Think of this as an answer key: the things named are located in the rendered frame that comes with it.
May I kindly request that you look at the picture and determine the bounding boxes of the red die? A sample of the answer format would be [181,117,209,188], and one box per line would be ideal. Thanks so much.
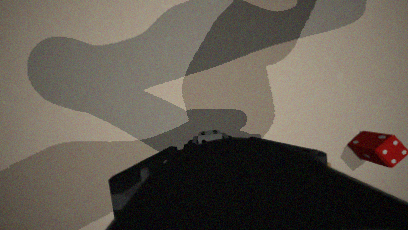
[348,131,408,168]

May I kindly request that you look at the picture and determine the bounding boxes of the white die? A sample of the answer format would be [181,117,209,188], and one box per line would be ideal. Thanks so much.
[198,130,223,144]

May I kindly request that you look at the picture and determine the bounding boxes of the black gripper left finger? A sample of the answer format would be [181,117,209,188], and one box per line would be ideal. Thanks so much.
[108,136,198,218]

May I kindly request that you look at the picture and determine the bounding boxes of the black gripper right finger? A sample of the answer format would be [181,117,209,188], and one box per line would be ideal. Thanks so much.
[221,133,328,166]

